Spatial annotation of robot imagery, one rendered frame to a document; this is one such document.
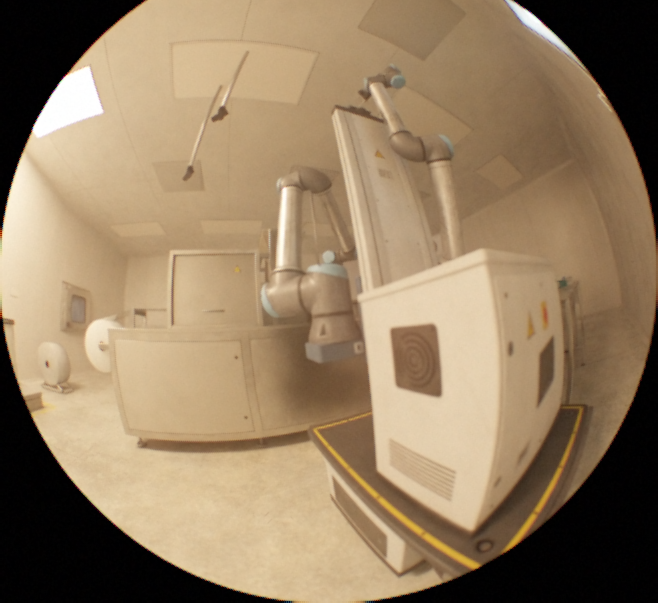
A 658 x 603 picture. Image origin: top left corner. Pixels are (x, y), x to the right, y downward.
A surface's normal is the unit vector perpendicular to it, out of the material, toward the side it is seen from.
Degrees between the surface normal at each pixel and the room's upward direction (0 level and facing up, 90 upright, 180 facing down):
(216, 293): 90
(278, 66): 180
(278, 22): 180
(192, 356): 90
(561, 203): 90
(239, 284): 90
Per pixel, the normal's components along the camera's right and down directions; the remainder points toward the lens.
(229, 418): 0.37, -0.25
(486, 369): -0.93, 0.02
